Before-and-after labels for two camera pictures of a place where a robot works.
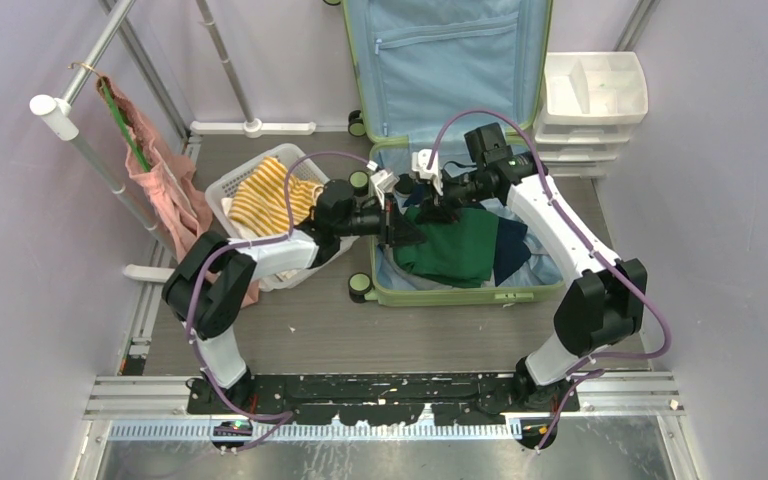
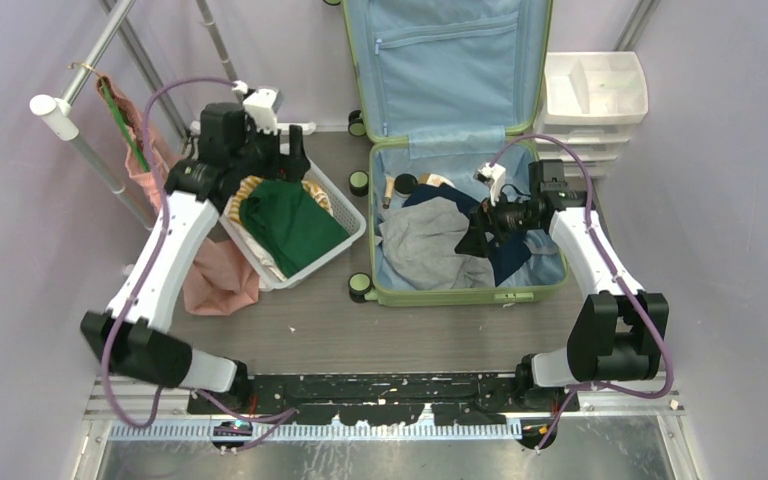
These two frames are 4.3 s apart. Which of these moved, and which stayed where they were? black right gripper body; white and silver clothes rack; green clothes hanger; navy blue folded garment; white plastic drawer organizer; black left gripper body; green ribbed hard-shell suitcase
Moved: black right gripper body; black left gripper body
Stayed: green clothes hanger; white and silver clothes rack; white plastic drawer organizer; navy blue folded garment; green ribbed hard-shell suitcase
